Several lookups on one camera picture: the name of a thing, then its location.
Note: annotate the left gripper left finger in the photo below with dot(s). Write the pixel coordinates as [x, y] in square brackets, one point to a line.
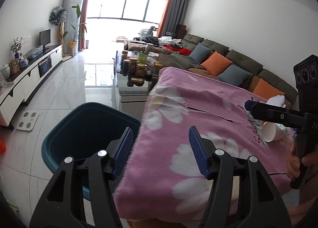
[61, 203]

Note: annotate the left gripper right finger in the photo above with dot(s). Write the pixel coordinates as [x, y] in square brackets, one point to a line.
[242, 194]

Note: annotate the white paper cup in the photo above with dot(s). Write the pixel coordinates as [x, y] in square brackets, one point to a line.
[272, 132]

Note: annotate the teal plastic trash bin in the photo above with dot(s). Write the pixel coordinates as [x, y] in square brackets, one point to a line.
[89, 128]

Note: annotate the right hand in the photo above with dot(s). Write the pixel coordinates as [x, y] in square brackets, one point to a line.
[294, 163]

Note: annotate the orange cushion near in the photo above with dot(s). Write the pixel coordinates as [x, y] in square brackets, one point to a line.
[265, 90]

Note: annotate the orange cushion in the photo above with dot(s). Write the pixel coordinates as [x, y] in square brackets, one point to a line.
[265, 90]
[216, 64]

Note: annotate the blue grey cushion near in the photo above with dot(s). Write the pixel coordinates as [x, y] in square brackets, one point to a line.
[234, 75]

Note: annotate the blue grey cushion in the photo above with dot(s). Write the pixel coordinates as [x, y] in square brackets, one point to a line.
[199, 53]
[234, 75]

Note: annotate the white bathroom scale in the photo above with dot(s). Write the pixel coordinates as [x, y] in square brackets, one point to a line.
[27, 120]

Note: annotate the pink floral blanket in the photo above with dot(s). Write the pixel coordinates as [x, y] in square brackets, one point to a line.
[162, 179]

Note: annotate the orange cushion far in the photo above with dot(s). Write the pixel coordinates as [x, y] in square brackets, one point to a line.
[216, 64]

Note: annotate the green sectional sofa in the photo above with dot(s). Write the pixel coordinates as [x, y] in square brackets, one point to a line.
[181, 51]

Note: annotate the blue grey cushion far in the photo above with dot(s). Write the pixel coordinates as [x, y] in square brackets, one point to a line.
[199, 53]

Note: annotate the white tv cabinet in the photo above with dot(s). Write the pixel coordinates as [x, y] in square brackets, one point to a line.
[23, 85]

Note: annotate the glass coffee table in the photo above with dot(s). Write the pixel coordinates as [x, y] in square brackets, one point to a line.
[127, 98]

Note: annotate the tall green potted plant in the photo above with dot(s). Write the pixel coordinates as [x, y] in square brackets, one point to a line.
[74, 44]

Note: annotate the grey orange right curtain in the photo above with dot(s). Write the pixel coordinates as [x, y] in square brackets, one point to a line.
[173, 15]

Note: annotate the grey orange curtain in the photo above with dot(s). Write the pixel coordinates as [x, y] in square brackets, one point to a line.
[85, 12]
[173, 15]

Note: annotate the small black monitor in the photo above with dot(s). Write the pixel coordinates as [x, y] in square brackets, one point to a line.
[44, 38]

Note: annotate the white standing air conditioner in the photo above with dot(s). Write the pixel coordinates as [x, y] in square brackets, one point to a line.
[72, 22]

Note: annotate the grey orange left curtain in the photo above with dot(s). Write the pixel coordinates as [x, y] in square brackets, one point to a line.
[85, 12]

